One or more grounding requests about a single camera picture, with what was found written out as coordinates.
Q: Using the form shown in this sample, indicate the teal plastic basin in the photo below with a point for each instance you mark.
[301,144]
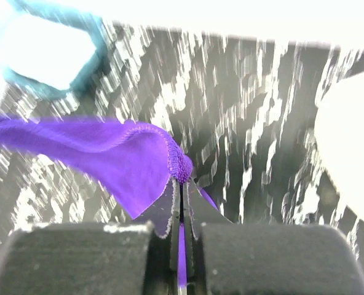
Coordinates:
[70,13]

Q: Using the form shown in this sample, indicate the light blue towel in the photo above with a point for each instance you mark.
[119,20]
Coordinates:
[42,50]

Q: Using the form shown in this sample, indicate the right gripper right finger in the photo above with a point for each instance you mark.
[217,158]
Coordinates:
[227,258]

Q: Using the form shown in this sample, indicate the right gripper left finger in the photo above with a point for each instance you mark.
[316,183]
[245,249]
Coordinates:
[137,257]

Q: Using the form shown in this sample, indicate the purple towel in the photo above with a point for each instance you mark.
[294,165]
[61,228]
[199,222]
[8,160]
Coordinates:
[133,160]

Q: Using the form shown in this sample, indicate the white plastic basket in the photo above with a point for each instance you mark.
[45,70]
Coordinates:
[339,133]

